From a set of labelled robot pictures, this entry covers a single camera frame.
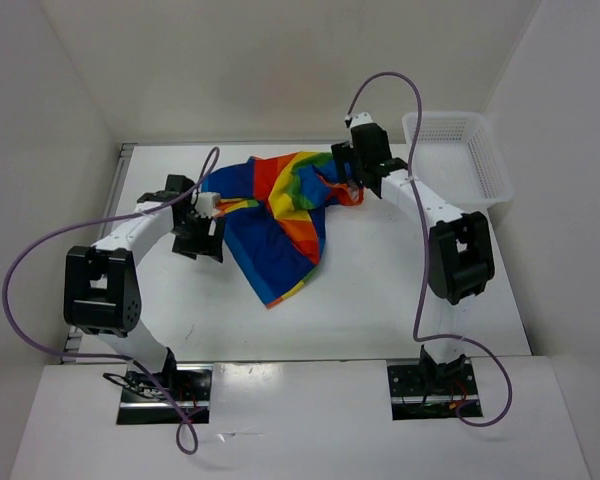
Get white plastic basket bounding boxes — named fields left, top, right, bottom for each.
left=402, top=111, right=514, bottom=208

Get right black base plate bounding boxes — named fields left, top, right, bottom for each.
left=387, top=360, right=483, bottom=421

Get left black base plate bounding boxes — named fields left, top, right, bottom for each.
left=103, top=363, right=213, bottom=425

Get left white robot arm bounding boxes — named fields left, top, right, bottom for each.
left=63, top=175, right=225, bottom=400

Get rainbow striped shorts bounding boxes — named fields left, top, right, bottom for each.
left=202, top=151, right=364, bottom=308

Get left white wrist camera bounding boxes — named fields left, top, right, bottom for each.
left=192, top=192, right=221, bottom=218

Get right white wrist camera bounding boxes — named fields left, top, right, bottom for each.
left=344, top=112, right=373, bottom=129

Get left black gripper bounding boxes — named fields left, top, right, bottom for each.
left=172, top=212, right=226, bottom=263

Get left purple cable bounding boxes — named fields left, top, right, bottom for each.
left=2, top=145, right=221, bottom=455

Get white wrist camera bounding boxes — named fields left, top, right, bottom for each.
left=344, top=112, right=373, bottom=129
left=192, top=192, right=221, bottom=218

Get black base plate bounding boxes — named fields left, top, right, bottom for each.
left=387, top=360, right=483, bottom=421
left=103, top=363, right=213, bottom=425

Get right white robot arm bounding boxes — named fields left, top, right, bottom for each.
left=331, top=113, right=495, bottom=393

